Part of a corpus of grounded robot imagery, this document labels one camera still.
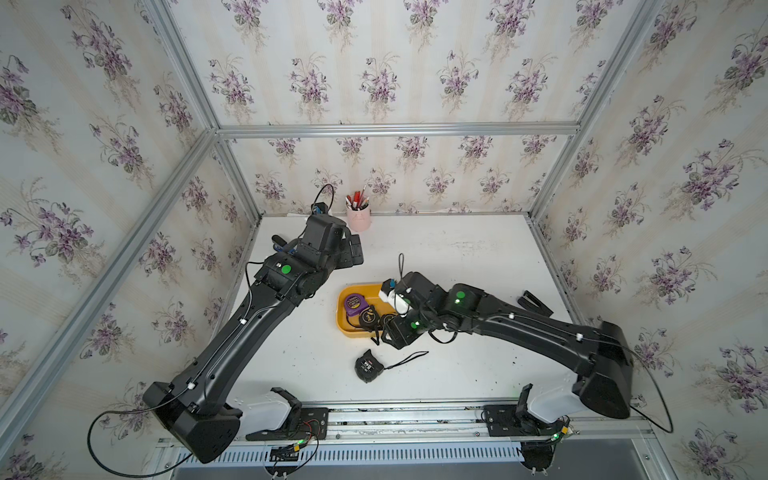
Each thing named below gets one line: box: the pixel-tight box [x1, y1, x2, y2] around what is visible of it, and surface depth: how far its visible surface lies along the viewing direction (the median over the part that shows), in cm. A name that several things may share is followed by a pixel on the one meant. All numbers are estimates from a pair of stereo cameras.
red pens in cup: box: [345, 185, 370, 211], surface depth 113 cm
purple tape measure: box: [344, 293, 369, 317], surface depth 93 cm
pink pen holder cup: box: [345, 196, 371, 232], surface depth 113 cm
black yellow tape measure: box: [359, 305, 381, 346], surface depth 90 cm
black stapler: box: [517, 290, 554, 318], surface depth 95 cm
